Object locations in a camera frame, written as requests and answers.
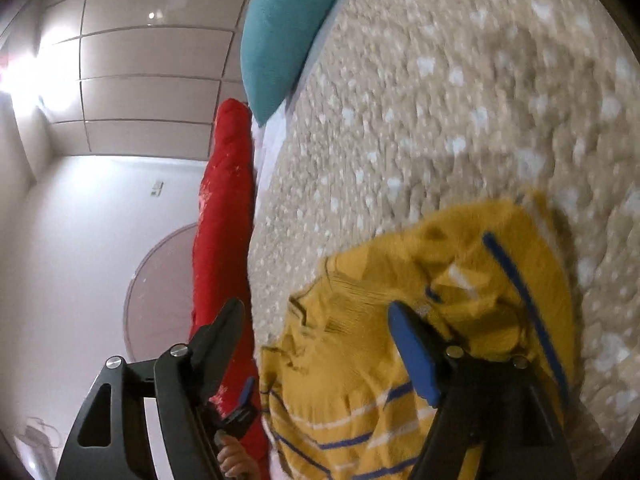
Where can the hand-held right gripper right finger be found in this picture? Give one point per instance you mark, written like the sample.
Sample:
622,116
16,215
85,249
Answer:
413,349

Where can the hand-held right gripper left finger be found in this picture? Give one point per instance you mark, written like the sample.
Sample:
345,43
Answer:
218,336

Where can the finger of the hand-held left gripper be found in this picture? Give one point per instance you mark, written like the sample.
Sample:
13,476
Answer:
239,414

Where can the yellow blue-striped sweater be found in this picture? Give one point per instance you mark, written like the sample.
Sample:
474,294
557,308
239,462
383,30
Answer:
350,340

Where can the person's left hand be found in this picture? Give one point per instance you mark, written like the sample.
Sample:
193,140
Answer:
237,462

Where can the red quilt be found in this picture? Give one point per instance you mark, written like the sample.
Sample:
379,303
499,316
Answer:
225,200

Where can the beige white-spotted blanket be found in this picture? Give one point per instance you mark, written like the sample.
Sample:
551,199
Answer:
450,110

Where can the teal pillow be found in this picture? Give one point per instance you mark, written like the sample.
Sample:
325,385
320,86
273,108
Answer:
280,35

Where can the round wall panel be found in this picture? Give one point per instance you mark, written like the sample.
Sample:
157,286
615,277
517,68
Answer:
160,285

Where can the white wall switch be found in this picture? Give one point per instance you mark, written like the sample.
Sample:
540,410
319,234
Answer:
157,188

